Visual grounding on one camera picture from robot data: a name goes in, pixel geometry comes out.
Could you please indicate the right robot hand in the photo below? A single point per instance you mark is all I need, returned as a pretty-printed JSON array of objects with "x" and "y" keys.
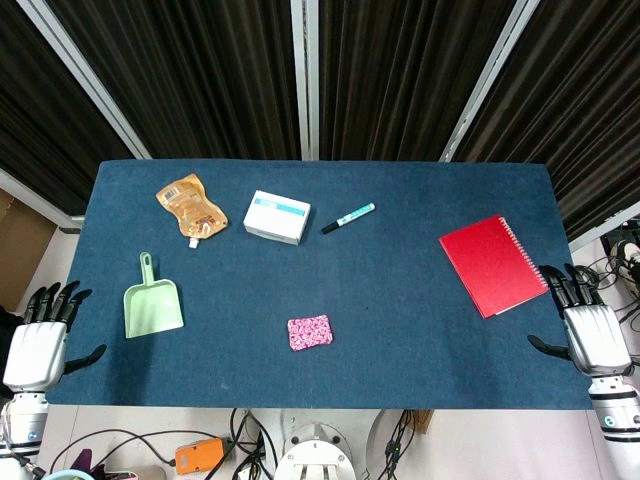
[{"x": 595, "y": 340}]

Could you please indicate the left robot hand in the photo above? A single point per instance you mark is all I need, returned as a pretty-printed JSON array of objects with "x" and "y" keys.
[{"x": 35, "y": 352}]

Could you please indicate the pink patterned rectangular block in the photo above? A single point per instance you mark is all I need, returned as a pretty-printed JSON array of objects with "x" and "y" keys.
[{"x": 310, "y": 332}]

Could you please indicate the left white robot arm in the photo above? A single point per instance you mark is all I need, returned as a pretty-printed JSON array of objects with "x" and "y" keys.
[{"x": 22, "y": 425}]

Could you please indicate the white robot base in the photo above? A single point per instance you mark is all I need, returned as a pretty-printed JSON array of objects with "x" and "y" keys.
[{"x": 320, "y": 450}]

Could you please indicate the brown cardboard box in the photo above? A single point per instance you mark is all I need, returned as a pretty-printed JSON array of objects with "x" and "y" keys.
[{"x": 22, "y": 245}]

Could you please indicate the purple cloth item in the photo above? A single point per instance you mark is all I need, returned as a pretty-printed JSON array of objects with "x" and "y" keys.
[{"x": 85, "y": 462}]

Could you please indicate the green plastic dustpan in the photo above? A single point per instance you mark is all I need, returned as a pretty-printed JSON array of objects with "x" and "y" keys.
[{"x": 150, "y": 305}]

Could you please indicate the red spiral notebook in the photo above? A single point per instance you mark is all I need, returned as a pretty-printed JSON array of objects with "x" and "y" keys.
[{"x": 492, "y": 265}]

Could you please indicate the teal round bowl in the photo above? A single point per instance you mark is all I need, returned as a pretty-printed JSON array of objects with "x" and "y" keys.
[{"x": 70, "y": 475}]

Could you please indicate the orange handheld device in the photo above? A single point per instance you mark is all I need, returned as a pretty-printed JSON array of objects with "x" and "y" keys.
[{"x": 199, "y": 455}]

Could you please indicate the orange spout pouch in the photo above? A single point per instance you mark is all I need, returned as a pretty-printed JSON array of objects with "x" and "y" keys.
[{"x": 192, "y": 210}]

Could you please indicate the black pleated curtain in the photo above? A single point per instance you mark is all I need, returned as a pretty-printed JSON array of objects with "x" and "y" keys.
[
  {"x": 190, "y": 75},
  {"x": 400, "y": 75},
  {"x": 45, "y": 125},
  {"x": 575, "y": 110}
]

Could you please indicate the teal whiteboard marker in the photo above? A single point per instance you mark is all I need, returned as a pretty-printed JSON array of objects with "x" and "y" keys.
[{"x": 350, "y": 217}]

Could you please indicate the blue felt table cloth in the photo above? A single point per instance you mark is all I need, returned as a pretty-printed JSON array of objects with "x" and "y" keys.
[{"x": 325, "y": 280}]

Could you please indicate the white teal cardboard box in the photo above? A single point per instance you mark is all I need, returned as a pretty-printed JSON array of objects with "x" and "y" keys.
[{"x": 277, "y": 217}]

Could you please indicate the aluminium frame post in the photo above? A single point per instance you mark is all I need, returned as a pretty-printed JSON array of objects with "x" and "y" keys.
[
  {"x": 605, "y": 225},
  {"x": 35, "y": 195},
  {"x": 485, "y": 85},
  {"x": 85, "y": 80},
  {"x": 306, "y": 80}
]

